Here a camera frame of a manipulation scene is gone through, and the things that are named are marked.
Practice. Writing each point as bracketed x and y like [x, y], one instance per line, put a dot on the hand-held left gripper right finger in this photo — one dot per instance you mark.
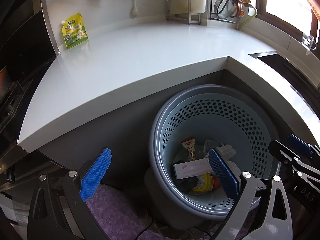
[223, 175]

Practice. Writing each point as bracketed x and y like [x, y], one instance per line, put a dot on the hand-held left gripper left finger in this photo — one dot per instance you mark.
[96, 175]

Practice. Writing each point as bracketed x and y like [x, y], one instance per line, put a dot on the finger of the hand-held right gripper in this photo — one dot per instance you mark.
[300, 143]
[278, 147]

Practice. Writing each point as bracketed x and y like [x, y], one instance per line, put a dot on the white plastic bag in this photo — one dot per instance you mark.
[226, 151]

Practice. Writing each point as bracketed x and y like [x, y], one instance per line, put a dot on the clear pink blister package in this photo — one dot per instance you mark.
[190, 168]

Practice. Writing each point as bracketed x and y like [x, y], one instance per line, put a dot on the brown snack wrapper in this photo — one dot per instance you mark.
[189, 150]

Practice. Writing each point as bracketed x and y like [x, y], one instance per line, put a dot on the perforated light blue waste basket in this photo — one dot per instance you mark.
[225, 110]

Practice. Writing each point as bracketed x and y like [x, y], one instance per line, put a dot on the purple shaggy rug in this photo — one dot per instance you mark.
[120, 212]

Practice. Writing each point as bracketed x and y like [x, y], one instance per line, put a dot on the black kitchen sink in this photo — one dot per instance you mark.
[295, 70]

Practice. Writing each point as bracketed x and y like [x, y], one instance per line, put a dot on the printed glass mug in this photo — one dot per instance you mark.
[307, 41]

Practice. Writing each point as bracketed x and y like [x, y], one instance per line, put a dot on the dark framed window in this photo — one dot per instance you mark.
[275, 17]

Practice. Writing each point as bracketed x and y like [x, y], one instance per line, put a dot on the black stove unit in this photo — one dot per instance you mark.
[20, 55]

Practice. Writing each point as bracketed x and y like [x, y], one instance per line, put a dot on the yellow green spout pouch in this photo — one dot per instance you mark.
[73, 31]

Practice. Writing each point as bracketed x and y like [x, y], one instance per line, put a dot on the metal cutting board stand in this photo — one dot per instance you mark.
[189, 15]

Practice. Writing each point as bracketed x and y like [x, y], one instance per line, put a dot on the blue white bottle brush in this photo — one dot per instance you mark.
[134, 5]

